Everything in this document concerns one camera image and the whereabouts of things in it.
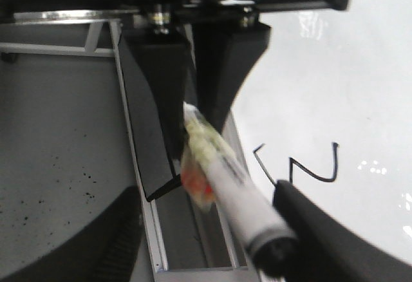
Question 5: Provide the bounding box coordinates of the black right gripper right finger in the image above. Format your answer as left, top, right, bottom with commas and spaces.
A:
273, 180, 411, 281

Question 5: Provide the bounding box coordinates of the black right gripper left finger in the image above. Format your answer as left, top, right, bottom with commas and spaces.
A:
1, 186, 143, 281

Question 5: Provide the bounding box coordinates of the white black whiteboard marker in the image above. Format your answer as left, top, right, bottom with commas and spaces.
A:
180, 102, 298, 277

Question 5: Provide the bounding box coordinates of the grey metal whiteboard stand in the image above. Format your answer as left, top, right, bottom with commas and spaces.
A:
1, 21, 257, 281

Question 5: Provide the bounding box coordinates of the white whiteboard surface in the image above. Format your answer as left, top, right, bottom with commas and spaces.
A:
233, 0, 411, 262

